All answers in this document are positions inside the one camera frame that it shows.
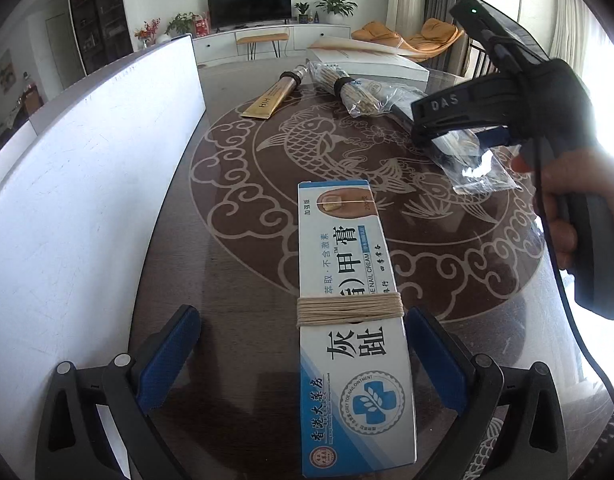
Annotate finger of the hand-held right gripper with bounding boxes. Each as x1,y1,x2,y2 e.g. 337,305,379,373
411,122,468,151
474,127,512,161

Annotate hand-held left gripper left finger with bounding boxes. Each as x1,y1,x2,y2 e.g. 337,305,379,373
48,304,203,480

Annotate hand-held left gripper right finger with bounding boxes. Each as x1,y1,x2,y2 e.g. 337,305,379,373
406,306,570,480

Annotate clear plastic flat pack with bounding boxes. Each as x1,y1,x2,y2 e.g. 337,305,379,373
369,80,522,196

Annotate blue white ointment box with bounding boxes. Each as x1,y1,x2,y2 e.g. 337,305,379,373
297,179,419,478

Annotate person's right hand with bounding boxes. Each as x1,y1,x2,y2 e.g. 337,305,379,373
512,142,614,258

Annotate wooden chair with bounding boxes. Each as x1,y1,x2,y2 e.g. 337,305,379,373
467,40,495,78

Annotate bundle of wooden sticks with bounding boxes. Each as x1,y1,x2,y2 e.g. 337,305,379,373
307,60,388,118

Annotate white window curtain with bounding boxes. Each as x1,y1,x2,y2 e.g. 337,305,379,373
552,0,588,61

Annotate orange lounge chair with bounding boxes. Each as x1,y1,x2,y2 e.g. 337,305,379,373
352,17,465,61

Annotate printed blanket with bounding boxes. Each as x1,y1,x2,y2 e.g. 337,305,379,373
464,412,512,480

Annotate large white flat box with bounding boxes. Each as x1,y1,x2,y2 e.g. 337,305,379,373
306,36,430,83

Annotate white television cabinet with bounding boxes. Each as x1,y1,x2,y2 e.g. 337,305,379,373
192,22,353,66

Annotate large potted plant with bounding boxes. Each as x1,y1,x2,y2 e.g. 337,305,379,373
314,0,359,25

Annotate gold tube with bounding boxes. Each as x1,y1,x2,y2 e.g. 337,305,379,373
239,64,308,121

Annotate white board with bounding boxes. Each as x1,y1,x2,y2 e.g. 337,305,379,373
0,34,208,461

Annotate wooden stool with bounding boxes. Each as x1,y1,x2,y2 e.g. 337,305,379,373
236,32,290,61

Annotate black television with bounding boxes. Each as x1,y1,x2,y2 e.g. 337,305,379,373
207,0,293,31

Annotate bushy potted plant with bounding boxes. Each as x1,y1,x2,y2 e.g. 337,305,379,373
165,11,200,38

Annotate red flowers in vase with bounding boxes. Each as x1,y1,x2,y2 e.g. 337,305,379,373
134,18,161,50

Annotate dark display cabinet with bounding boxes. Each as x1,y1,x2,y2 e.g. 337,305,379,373
67,0,123,73

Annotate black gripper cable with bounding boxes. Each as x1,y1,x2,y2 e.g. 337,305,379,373
529,140,614,441

